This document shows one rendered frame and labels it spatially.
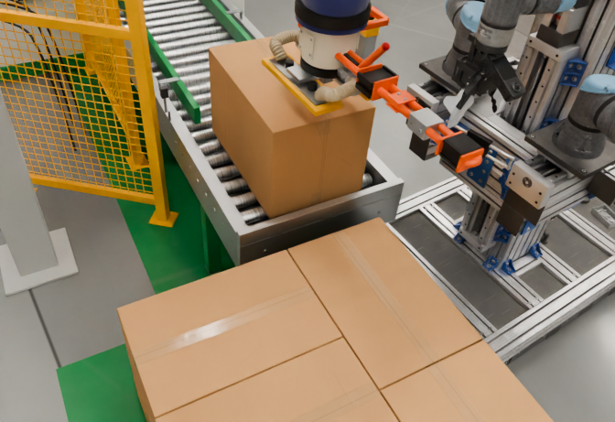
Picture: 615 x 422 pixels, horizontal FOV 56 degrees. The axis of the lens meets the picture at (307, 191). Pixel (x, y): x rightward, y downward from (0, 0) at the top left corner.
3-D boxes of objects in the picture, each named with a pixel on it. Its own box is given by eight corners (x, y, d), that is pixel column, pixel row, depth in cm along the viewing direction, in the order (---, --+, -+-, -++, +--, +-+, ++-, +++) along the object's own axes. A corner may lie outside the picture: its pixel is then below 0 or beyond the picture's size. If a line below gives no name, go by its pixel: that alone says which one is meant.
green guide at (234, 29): (177, -27, 370) (176, -40, 364) (192, -28, 374) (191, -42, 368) (288, 102, 270) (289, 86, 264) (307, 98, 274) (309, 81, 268)
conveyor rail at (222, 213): (91, 8, 358) (85, -21, 345) (100, 7, 360) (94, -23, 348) (235, 268, 213) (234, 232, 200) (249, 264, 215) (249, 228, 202)
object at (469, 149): (434, 154, 144) (438, 137, 140) (456, 146, 147) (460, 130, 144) (457, 173, 139) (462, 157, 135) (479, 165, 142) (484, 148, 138)
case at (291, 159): (211, 130, 250) (208, 47, 224) (294, 111, 266) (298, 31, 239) (269, 220, 212) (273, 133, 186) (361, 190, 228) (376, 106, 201)
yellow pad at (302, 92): (261, 63, 190) (261, 49, 187) (286, 57, 195) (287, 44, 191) (315, 117, 170) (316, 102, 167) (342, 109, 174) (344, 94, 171)
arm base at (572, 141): (571, 124, 185) (584, 98, 179) (612, 149, 176) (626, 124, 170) (541, 137, 179) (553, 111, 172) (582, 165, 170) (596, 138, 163)
